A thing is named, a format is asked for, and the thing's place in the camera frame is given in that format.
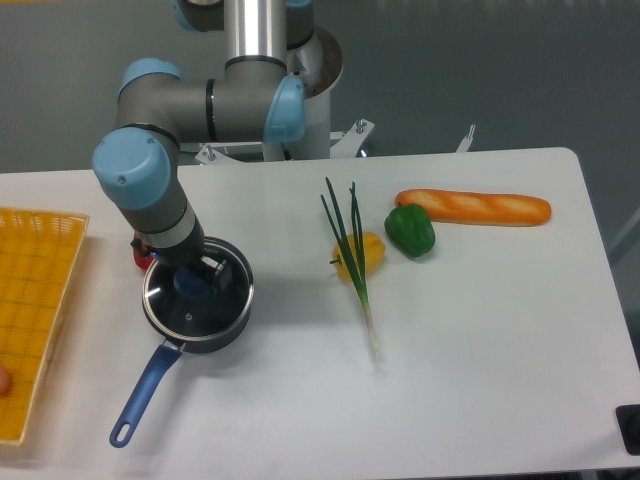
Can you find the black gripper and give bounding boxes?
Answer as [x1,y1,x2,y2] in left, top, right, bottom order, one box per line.
[149,227,233,291]

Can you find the glass pot lid blue knob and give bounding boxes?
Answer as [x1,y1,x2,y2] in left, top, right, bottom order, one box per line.
[142,237,254,344]

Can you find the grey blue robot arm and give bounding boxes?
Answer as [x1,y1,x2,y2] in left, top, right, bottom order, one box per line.
[92,1,314,269]

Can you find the red bell pepper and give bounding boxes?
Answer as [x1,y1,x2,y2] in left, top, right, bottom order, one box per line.
[130,233,154,271]

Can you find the green spring onion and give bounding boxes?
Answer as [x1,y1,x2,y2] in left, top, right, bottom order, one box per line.
[320,177,380,354]

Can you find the yellow bell pepper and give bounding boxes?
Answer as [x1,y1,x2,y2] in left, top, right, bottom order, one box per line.
[331,232,386,282]

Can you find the yellow woven basket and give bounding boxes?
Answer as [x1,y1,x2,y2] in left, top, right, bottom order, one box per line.
[1,207,89,446]

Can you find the green bell pepper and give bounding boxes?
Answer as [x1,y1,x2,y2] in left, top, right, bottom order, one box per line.
[384,204,436,258]

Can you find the orange baguette bread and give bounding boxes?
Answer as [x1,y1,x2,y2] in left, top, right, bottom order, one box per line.
[395,189,552,227]

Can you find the black device at table edge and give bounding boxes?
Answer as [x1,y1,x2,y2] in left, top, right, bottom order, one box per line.
[615,404,640,456]

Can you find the dark saucepan blue handle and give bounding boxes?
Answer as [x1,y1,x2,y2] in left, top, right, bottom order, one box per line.
[109,236,255,449]

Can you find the black camera box on wrist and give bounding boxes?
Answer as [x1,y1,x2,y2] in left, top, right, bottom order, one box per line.
[130,236,151,258]

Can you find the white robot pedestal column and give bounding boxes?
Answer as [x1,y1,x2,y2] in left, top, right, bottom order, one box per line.
[262,27,345,162]

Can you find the white pedestal base frame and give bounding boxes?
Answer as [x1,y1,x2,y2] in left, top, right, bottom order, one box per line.
[179,118,477,165]

